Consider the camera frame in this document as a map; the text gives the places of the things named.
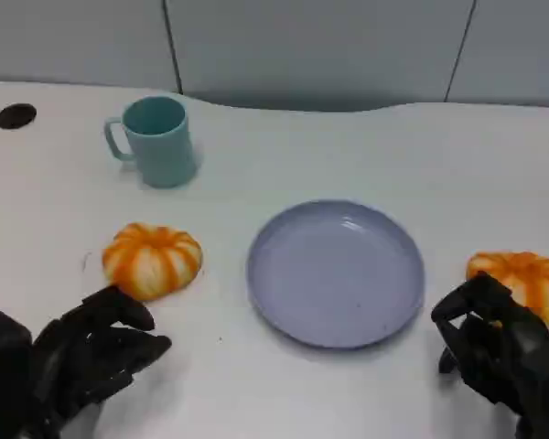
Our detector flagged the black table cable grommet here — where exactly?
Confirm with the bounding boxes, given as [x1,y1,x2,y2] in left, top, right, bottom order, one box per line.
[0,103,38,131]

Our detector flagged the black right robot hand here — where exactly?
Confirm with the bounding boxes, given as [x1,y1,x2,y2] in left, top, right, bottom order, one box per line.
[431,272,549,439]

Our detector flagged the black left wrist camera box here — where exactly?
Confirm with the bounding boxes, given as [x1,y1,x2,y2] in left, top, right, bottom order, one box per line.
[0,309,34,439]

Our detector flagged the orange and white bread roll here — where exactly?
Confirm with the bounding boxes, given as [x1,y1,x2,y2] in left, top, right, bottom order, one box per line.
[102,222,204,302]
[465,251,549,327]

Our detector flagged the pale green mug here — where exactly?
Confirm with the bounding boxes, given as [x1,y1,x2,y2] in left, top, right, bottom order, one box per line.
[103,95,199,189]

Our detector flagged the lilac plate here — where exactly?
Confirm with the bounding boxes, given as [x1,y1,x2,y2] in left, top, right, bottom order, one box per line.
[245,199,426,351]

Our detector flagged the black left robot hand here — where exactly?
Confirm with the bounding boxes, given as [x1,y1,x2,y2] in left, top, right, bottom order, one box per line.
[8,285,173,439]

